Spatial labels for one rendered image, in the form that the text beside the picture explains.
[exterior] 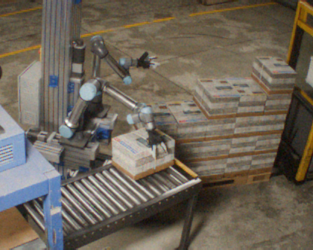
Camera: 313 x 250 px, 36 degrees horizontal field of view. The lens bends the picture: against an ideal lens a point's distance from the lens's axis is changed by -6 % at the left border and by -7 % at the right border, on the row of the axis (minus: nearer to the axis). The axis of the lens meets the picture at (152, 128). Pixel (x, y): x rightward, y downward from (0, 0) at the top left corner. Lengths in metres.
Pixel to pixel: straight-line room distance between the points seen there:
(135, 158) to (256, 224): 1.67
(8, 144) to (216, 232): 2.59
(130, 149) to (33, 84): 1.06
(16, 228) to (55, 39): 1.54
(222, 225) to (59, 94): 1.91
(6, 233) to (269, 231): 2.54
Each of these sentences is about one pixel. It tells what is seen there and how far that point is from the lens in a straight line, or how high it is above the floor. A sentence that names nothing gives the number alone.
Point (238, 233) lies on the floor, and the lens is 4.67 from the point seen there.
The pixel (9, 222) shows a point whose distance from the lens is 3.39.
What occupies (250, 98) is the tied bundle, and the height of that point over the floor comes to 1.03.
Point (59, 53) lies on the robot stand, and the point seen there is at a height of 1.47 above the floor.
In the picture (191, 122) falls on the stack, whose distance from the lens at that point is 4.49.
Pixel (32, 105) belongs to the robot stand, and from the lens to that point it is 4.29.
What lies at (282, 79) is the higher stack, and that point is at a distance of 4.73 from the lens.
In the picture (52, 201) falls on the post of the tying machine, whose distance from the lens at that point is 2.65.
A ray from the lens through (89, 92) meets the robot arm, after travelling 3.65.
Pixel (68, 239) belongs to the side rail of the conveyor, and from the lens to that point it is 3.27.
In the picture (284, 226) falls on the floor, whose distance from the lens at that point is 4.89.
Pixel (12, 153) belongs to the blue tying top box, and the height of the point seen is 1.63.
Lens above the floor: 3.14
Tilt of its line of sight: 32 degrees down
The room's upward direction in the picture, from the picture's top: 7 degrees clockwise
